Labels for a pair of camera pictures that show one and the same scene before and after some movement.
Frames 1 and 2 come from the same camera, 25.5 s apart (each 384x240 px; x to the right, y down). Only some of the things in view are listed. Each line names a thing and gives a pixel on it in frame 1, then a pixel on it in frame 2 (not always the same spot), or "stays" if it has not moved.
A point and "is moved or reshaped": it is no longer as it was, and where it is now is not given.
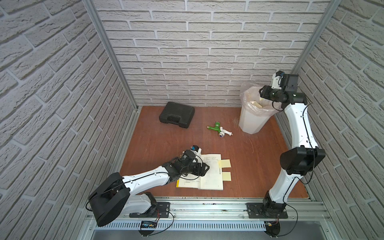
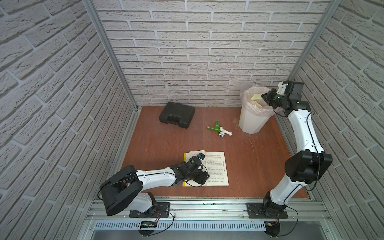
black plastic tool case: [179, 114] stays
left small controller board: [148, 224] stays
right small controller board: [272, 228] stays
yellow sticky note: [226, 176] → [257, 96]
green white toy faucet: [219, 129] stays
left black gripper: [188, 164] → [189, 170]
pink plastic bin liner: [253, 103] stays
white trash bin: [256, 110] stays
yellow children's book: [212, 180] is moved or reshaped
